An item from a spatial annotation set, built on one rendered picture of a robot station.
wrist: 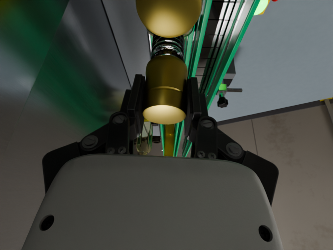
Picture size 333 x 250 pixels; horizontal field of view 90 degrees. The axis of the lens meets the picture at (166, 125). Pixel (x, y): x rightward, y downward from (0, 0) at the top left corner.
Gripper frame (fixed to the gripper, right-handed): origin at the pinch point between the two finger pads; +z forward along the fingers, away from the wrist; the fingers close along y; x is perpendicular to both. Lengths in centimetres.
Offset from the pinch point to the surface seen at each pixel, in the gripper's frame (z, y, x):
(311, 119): 138, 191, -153
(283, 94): 58, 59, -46
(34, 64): 3.8, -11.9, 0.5
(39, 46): 5.5, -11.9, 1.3
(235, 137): 145, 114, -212
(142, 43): 34.9, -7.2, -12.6
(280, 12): 47, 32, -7
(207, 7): 22.7, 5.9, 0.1
